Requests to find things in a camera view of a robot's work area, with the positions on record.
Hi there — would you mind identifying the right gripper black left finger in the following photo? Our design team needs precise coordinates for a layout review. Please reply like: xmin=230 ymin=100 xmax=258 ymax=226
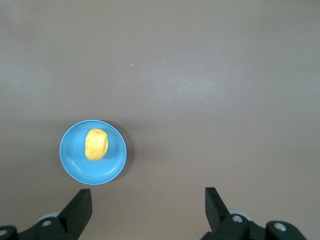
xmin=0 ymin=188 xmax=93 ymax=240

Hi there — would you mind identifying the yellow potato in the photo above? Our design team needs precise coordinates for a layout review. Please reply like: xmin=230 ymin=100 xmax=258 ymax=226
xmin=84 ymin=127 xmax=110 ymax=161

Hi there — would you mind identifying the blue round plate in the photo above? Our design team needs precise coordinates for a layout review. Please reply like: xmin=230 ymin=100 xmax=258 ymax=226
xmin=59 ymin=119 xmax=128 ymax=186

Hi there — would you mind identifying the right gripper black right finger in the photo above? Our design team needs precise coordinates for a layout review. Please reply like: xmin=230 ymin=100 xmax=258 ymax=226
xmin=201 ymin=187 xmax=309 ymax=240

